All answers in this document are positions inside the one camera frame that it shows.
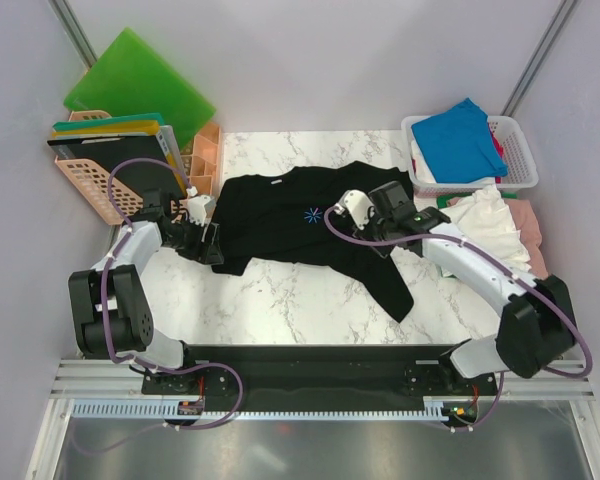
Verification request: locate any white crumpled t shirt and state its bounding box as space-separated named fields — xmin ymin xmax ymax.
xmin=441 ymin=185 xmax=531 ymax=272

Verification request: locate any white slotted cable duct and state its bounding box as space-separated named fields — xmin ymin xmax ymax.
xmin=71 ymin=399 xmax=448 ymax=422

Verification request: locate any teal folder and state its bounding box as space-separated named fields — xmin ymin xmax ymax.
xmin=52 ymin=110 xmax=165 ymax=132

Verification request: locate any orange compartment organizer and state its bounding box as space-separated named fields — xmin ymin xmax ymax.
xmin=181 ymin=122 xmax=224 ymax=197

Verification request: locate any blue folded t shirt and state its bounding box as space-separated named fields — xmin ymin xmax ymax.
xmin=411 ymin=98 xmax=508 ymax=184

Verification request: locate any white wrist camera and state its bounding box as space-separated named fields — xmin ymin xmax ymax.
xmin=184 ymin=186 xmax=216 ymax=226
xmin=334 ymin=190 xmax=374 ymax=230

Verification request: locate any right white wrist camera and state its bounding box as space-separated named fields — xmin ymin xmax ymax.
xmin=334 ymin=190 xmax=374 ymax=230

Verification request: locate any green t shirt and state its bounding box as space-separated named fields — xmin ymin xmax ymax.
xmin=436 ymin=194 xmax=461 ymax=209

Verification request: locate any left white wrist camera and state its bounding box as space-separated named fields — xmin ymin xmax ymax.
xmin=184 ymin=186 xmax=216 ymax=226

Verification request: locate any pink t shirt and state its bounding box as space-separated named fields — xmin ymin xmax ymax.
xmin=505 ymin=199 xmax=549 ymax=279

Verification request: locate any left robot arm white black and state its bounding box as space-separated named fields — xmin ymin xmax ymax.
xmin=68 ymin=187 xmax=224 ymax=393

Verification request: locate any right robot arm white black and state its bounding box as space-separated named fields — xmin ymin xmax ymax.
xmin=339 ymin=181 xmax=582 ymax=394

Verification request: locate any orange file basket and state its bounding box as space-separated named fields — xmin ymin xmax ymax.
xmin=53 ymin=109 xmax=187 ymax=226

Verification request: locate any black t shirt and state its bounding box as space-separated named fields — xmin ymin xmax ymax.
xmin=212 ymin=161 xmax=414 ymax=322

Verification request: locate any red garment in basket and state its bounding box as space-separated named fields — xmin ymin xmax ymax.
xmin=486 ymin=130 xmax=508 ymax=184

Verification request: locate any black folder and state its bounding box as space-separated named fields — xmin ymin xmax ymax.
xmin=47 ymin=136 xmax=185 ymax=199

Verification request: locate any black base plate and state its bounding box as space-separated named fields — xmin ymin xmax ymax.
xmin=142 ymin=345 xmax=497 ymax=411

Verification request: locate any green plastic board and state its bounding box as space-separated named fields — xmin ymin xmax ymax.
xmin=63 ymin=28 xmax=216 ymax=147

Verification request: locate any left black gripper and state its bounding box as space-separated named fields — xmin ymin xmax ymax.
xmin=164 ymin=213 xmax=223 ymax=266

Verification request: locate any white laundry basket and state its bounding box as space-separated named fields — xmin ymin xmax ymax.
xmin=401 ymin=115 xmax=539 ymax=198

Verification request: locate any yellow folder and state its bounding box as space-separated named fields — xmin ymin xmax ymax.
xmin=51 ymin=120 xmax=160 ymax=138

